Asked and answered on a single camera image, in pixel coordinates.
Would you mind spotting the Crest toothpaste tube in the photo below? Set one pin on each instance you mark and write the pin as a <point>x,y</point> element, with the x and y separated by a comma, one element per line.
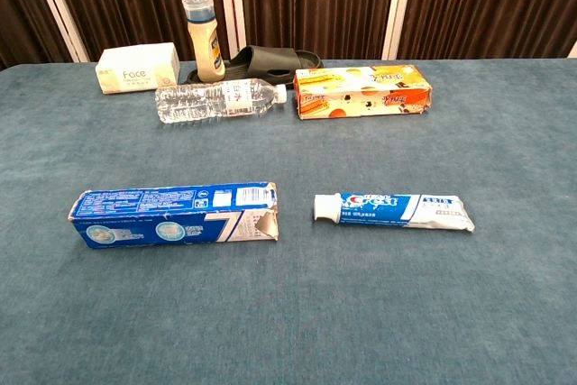
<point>383,209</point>

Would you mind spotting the blue toothpaste carton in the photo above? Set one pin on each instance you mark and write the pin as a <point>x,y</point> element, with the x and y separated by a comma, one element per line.
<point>135,222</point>

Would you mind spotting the orange biscuit box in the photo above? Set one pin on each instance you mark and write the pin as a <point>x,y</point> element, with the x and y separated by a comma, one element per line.
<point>360,101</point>

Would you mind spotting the clear plastic water bottle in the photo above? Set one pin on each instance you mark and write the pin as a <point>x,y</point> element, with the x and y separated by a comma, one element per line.
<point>243,96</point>

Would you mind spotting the black rubber slipper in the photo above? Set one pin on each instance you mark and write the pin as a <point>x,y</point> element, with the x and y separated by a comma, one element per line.
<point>270,60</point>

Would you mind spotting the cream bottle with blue cap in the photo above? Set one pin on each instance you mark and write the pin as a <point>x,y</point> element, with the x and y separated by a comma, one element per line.
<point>205,47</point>

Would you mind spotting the white Face tissue pack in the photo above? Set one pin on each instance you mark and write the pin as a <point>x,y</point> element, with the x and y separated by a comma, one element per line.
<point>135,69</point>

